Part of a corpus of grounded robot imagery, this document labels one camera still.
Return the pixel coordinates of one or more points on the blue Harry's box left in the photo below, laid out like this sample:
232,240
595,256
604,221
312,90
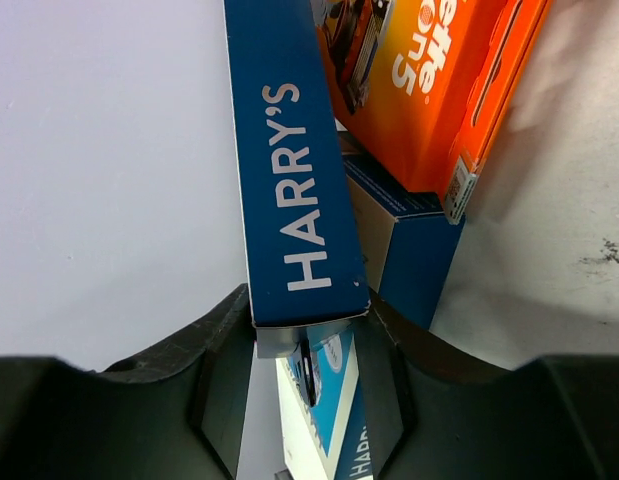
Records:
407,242

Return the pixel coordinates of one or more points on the blue Harry's razor box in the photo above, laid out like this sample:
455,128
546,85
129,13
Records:
305,269

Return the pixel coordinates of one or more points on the orange Gillette Fusion box left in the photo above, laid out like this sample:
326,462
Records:
424,85

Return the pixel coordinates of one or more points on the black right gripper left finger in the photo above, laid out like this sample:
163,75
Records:
175,410

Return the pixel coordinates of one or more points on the blue Harry's box front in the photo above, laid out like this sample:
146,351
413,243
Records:
328,440

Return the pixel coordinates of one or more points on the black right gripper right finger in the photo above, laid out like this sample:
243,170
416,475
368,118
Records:
436,412

